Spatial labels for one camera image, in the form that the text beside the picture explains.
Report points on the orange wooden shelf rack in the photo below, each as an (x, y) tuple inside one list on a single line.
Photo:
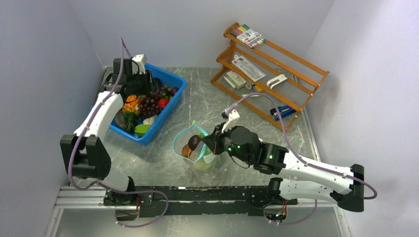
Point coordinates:
[(304, 78)]

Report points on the white stapler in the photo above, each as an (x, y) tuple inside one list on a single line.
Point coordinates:
[(276, 81)]

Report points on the orange carrot flower toy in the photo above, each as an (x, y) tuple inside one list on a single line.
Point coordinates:
[(131, 105)]

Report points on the purple grapes bunch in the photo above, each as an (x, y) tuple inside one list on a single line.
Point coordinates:
[(149, 106)]

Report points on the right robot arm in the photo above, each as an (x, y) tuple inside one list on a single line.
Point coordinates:
[(295, 177)]

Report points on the pack of coloured markers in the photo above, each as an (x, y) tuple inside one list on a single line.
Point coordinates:
[(248, 36)]

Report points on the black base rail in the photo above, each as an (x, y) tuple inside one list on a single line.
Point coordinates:
[(212, 200)]

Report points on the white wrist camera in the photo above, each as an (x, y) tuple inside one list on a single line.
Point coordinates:
[(231, 118), (138, 63)]

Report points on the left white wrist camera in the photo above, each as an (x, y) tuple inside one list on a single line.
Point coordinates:
[(138, 63)]

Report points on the dark plum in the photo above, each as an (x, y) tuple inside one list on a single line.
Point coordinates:
[(194, 141)]

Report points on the green lime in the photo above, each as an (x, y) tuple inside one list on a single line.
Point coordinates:
[(141, 129)]

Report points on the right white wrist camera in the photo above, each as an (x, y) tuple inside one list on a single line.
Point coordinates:
[(231, 118)]

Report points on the blue plastic bin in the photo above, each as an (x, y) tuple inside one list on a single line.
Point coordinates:
[(171, 80)]

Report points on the packaged item in blister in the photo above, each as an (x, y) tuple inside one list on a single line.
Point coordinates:
[(247, 67)]

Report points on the red tomato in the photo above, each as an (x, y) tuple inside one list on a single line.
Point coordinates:
[(163, 102)]

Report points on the small purple plum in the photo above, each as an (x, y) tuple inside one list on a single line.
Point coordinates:
[(174, 90)]

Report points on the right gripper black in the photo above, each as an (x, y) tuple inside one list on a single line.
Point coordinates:
[(213, 141)]

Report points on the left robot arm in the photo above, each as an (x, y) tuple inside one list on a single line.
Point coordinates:
[(85, 157)]

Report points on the green capped white marker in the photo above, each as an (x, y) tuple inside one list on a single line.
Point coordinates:
[(248, 95)]

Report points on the clear zip top bag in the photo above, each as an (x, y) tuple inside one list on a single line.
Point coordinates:
[(182, 138)]

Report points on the blue stapler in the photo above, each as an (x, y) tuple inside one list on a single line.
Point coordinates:
[(284, 112)]

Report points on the green white box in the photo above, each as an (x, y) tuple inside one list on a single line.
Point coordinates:
[(235, 80)]

